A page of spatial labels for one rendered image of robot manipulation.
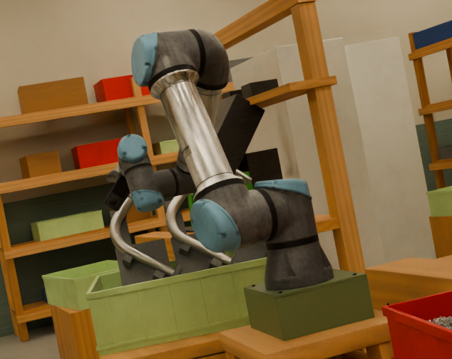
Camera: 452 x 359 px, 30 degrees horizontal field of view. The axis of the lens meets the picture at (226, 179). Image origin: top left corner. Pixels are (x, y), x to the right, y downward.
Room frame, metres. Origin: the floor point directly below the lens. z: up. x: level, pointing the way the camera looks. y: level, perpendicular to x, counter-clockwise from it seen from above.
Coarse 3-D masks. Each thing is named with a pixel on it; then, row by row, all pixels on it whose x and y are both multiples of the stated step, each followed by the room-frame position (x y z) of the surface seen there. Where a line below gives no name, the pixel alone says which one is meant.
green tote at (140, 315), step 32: (96, 288) 2.44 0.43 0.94; (128, 288) 2.23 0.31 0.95; (160, 288) 2.25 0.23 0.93; (192, 288) 2.25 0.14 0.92; (224, 288) 2.26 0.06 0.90; (96, 320) 2.23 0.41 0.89; (128, 320) 2.24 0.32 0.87; (160, 320) 2.24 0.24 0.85; (192, 320) 2.25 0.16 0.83; (224, 320) 2.26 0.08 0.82
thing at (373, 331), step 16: (368, 320) 1.77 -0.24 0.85; (384, 320) 1.74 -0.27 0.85; (224, 336) 1.90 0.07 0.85; (240, 336) 1.85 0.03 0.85; (256, 336) 1.82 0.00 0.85; (272, 336) 1.79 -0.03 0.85; (304, 336) 1.73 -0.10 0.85; (320, 336) 1.70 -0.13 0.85; (336, 336) 1.68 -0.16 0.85; (352, 336) 1.69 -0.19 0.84; (368, 336) 1.70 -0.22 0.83; (384, 336) 1.71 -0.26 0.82; (240, 352) 1.80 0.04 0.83; (256, 352) 1.69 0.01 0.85; (272, 352) 1.64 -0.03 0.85; (288, 352) 1.65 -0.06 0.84; (304, 352) 1.66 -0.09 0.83; (320, 352) 1.67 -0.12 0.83; (336, 352) 1.68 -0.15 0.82
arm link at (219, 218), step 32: (160, 32) 1.91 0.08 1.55; (192, 32) 1.93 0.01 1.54; (160, 64) 1.86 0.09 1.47; (192, 64) 1.89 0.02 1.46; (160, 96) 1.87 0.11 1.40; (192, 96) 1.85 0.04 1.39; (192, 128) 1.81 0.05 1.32; (192, 160) 1.79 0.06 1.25; (224, 160) 1.80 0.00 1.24; (224, 192) 1.73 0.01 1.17; (256, 192) 1.77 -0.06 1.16; (192, 224) 1.78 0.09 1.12; (224, 224) 1.70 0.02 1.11; (256, 224) 1.73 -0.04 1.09
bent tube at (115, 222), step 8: (128, 200) 2.52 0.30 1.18; (120, 208) 2.51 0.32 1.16; (128, 208) 2.52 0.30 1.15; (120, 216) 2.50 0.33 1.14; (112, 224) 2.49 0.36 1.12; (112, 232) 2.48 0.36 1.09; (112, 240) 2.48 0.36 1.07; (120, 240) 2.48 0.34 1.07; (120, 248) 2.47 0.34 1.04; (128, 248) 2.47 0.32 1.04; (136, 256) 2.46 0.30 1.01; (144, 256) 2.47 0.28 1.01; (144, 264) 2.47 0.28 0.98; (152, 264) 2.46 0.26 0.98; (160, 264) 2.46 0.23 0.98; (168, 272) 2.46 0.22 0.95
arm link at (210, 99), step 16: (208, 32) 1.95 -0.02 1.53; (208, 48) 1.92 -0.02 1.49; (224, 48) 1.97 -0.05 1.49; (208, 64) 1.93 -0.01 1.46; (224, 64) 1.97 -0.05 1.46; (208, 80) 1.98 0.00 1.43; (224, 80) 2.00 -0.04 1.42; (208, 96) 2.02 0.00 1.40; (208, 112) 2.05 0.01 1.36; (176, 176) 2.17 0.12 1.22; (176, 192) 2.18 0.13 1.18; (192, 192) 2.22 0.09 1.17
